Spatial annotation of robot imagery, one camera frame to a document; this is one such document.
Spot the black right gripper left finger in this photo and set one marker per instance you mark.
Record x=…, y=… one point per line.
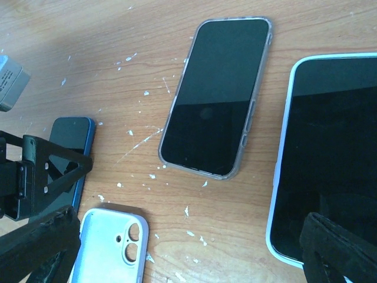
x=42, y=251

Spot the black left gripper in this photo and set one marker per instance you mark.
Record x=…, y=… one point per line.
x=46, y=170

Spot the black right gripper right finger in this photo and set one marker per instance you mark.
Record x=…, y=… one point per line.
x=333, y=254

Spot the blue-edged black phone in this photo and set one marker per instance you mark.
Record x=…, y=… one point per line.
x=75, y=133

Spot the lavender plain phone case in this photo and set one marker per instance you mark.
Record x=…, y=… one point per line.
x=113, y=247

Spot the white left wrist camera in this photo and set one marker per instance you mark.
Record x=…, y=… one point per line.
x=14, y=79

